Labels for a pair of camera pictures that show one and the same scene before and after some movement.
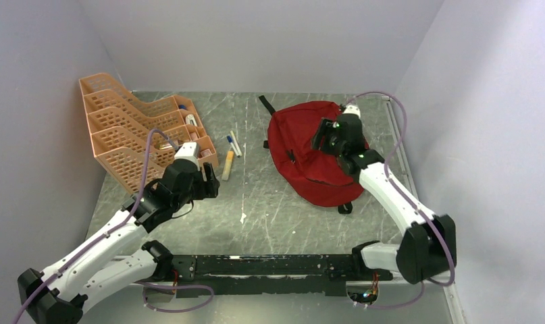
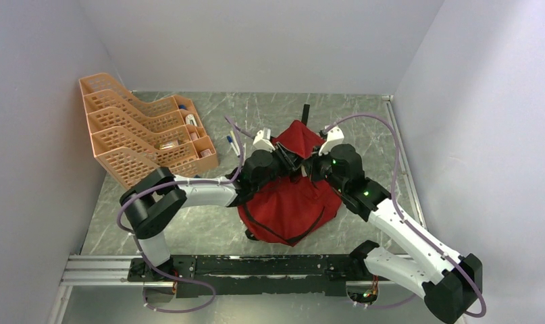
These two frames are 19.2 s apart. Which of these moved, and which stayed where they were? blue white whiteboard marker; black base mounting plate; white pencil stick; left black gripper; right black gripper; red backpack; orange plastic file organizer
Moved: red backpack; right black gripper; left black gripper
Stayed: black base mounting plate; white pencil stick; blue white whiteboard marker; orange plastic file organizer
